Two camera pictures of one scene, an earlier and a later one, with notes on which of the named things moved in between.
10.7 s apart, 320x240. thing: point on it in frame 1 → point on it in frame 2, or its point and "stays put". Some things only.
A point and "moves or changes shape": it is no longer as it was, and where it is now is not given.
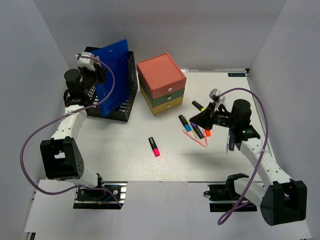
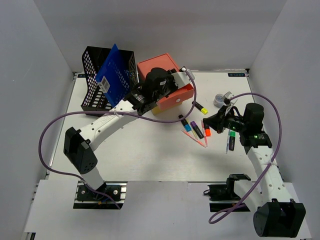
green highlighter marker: [231, 142] stays put
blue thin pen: [228, 141] stays put
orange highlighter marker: [208, 133] stays put
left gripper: [100, 78] → [170, 78]
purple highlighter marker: [198, 130] stays put
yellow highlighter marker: [198, 105] stays put
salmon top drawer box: [161, 74] moves or changes shape
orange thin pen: [194, 138] stays put
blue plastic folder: [117, 56] moves or changes shape
